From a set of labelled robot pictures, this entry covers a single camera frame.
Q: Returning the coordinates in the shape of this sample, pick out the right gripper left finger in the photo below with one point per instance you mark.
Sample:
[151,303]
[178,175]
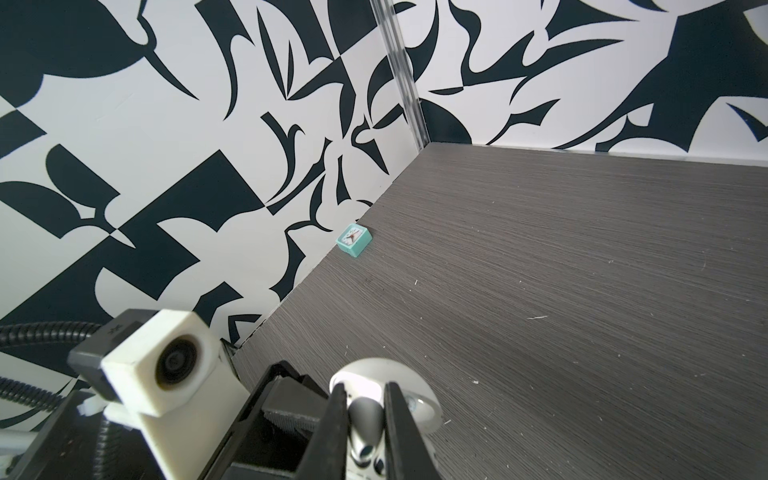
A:
[326,454]

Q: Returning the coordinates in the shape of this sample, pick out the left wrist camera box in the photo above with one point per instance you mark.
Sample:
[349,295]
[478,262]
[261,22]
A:
[164,373]

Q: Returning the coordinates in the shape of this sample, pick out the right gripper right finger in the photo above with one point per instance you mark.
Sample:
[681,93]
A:
[407,457]

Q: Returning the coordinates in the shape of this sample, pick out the white earbud charging case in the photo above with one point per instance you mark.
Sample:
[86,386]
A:
[368,378]

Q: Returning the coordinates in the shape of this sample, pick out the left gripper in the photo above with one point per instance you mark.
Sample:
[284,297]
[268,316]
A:
[271,432]

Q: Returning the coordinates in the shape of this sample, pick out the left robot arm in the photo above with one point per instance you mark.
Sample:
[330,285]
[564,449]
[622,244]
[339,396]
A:
[78,441]

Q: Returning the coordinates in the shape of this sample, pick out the small teal square clock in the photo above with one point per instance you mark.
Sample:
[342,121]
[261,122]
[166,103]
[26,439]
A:
[354,240]

